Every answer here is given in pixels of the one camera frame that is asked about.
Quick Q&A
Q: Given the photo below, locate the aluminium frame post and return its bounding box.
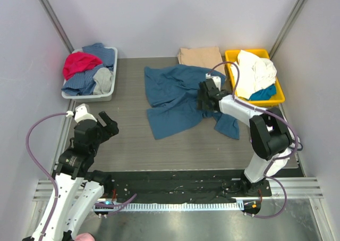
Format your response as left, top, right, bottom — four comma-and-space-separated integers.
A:
38, 0, 74, 53
269, 0, 308, 60

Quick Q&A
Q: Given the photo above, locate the left aluminium frame post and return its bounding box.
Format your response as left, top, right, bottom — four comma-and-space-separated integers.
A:
38, 0, 74, 53

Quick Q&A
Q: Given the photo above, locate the aluminium rail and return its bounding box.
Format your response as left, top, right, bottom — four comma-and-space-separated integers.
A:
266, 177, 324, 199

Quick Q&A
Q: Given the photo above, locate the grey garment in bin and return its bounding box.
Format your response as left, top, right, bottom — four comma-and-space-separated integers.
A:
93, 68, 113, 95

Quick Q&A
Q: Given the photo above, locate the white t-shirt in tray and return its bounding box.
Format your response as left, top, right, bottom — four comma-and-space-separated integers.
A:
231, 50, 277, 99

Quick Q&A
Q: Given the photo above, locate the white printed t-shirt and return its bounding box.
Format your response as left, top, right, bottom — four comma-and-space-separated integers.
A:
263, 113, 300, 178

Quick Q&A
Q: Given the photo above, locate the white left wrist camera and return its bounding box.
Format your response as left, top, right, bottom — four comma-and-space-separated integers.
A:
66, 103, 97, 123

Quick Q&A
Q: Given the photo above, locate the blue checked shirt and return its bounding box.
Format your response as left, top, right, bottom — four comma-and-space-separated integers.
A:
61, 43, 114, 96

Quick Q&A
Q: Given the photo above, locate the dark blue t-shirt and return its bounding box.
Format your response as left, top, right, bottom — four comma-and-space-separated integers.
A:
144, 64, 240, 139

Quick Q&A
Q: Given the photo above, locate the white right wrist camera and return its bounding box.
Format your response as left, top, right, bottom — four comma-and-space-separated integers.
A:
206, 73, 222, 90

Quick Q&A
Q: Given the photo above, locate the teal garment in tray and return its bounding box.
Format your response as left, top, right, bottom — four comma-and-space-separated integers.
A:
249, 84, 276, 101

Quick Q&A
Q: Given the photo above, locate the slotted cable duct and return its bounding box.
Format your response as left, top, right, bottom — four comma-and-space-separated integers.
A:
92, 201, 244, 212

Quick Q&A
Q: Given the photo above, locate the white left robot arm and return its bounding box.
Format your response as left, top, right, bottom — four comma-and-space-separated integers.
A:
26, 105, 119, 240

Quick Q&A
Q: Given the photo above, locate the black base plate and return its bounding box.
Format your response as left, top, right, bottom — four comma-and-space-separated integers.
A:
103, 170, 272, 204

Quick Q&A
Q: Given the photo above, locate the grey plastic bin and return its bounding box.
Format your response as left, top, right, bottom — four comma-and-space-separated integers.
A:
61, 47, 118, 103

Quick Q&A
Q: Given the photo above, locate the pink object at bottom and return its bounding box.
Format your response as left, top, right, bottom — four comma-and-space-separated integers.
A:
74, 232, 95, 241

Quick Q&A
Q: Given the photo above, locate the yellow plastic tray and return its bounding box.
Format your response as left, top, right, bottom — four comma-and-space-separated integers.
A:
225, 49, 285, 107

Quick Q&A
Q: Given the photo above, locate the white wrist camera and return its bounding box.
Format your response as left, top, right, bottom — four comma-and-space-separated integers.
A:
206, 73, 222, 90
66, 103, 97, 123

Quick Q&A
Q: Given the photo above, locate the right aluminium frame post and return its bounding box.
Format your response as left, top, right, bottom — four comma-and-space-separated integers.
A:
269, 0, 308, 60

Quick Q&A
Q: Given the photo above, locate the folded beige t-shirt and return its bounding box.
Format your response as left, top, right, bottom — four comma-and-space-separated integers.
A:
177, 46, 223, 70

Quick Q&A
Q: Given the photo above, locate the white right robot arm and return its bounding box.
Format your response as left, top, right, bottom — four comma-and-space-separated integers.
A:
198, 78, 293, 196

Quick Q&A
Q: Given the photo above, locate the pink red garment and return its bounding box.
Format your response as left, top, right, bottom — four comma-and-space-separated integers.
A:
62, 52, 103, 80

